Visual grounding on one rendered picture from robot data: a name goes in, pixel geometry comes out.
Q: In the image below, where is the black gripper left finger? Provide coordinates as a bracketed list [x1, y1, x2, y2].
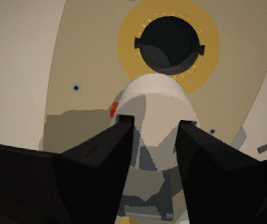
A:
[0, 119, 134, 224]

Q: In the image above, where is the grey cylinder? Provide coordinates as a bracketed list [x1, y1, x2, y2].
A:
[110, 72, 201, 172]

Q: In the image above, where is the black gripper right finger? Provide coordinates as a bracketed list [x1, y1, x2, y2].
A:
[174, 120, 267, 224]

